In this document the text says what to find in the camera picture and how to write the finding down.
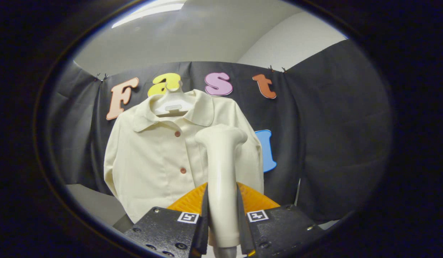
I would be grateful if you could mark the ceiling light panel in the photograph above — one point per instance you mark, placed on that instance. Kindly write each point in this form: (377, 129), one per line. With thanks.
(149, 10)

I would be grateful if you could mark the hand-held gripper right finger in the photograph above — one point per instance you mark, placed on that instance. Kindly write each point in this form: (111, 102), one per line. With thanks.
(282, 225)

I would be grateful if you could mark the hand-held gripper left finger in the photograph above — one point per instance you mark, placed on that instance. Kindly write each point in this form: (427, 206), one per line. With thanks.
(164, 229)

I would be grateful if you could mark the white plastic hanger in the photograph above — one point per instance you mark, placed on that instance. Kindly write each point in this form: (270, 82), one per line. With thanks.
(173, 104)

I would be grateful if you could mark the grey cabinet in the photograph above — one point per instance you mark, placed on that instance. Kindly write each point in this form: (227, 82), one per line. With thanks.
(96, 202)

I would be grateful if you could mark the black stand pole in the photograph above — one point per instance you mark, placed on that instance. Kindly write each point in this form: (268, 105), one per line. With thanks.
(298, 193)

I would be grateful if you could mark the white garment steamer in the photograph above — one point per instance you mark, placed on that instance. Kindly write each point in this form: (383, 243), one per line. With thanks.
(221, 179)

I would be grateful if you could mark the black backdrop cloth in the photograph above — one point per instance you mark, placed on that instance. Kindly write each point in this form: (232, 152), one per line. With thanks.
(332, 136)

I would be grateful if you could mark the cream button shirt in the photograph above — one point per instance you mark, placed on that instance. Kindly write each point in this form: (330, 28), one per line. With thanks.
(153, 168)

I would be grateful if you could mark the black binder clips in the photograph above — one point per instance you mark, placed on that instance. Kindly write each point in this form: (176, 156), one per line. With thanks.
(277, 68)
(101, 77)

